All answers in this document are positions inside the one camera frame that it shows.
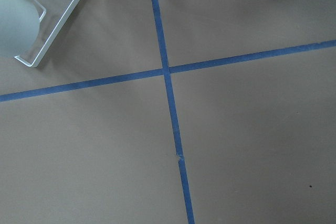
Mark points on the grey round object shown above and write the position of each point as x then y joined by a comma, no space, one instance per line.
19,26

